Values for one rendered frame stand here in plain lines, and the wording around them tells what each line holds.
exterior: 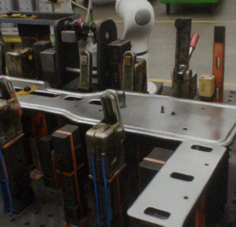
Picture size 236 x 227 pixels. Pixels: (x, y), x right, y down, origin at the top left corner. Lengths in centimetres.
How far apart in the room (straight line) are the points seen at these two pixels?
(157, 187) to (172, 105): 38
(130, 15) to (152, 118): 64
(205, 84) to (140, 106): 18
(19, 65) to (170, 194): 88
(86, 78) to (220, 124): 50
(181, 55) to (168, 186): 49
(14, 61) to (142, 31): 51
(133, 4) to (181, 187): 96
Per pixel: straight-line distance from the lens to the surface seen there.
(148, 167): 87
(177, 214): 71
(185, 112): 107
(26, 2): 577
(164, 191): 77
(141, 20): 159
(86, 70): 131
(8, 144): 116
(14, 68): 149
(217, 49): 113
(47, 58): 143
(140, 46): 169
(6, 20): 166
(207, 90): 113
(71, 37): 134
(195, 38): 124
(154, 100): 115
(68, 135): 102
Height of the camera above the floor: 145
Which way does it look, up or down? 23 degrees down
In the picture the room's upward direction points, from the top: 4 degrees counter-clockwise
